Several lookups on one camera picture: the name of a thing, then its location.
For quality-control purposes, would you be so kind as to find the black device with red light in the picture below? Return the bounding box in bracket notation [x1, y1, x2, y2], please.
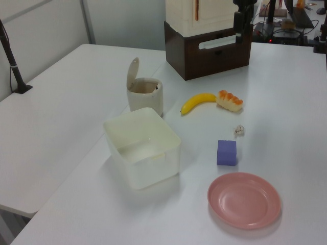
[252, 21, 305, 44]

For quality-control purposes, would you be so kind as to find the black monitor stand pole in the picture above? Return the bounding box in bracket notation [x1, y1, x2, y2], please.
[265, 0, 276, 25]

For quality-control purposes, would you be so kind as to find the yellow toy banana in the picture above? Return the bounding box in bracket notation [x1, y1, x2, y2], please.
[180, 92, 218, 116]

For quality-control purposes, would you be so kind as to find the toy bread with orange top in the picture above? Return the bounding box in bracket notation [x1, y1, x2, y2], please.
[216, 89, 244, 113]

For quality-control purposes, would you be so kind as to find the white plastic storage bin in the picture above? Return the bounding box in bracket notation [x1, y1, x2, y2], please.
[103, 107, 182, 190]

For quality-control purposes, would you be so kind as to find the white paper ball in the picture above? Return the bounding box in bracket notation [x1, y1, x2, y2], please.
[232, 125, 246, 137]

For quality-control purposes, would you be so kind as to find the dark brown wooden box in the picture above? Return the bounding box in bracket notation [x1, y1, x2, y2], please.
[163, 20, 253, 81]

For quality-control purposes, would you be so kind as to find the small white flip-lid trash can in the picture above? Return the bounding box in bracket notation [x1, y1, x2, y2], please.
[126, 57, 165, 118]

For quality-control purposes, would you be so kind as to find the purple foam block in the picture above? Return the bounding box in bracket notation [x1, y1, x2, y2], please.
[216, 139, 238, 167]

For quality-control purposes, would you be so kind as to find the black laptop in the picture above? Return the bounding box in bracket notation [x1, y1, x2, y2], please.
[288, 0, 315, 29]

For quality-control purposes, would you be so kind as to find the pink plastic plate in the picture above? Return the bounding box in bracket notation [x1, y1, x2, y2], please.
[207, 172, 282, 230]

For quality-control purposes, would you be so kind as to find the black camera stand pole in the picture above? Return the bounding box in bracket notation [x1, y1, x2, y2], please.
[0, 19, 33, 94]

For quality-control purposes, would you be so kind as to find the black Franka gripper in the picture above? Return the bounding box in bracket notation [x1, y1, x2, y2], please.
[232, 0, 258, 44]

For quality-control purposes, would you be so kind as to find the black table clamp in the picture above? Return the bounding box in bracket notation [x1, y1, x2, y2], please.
[309, 19, 327, 54]

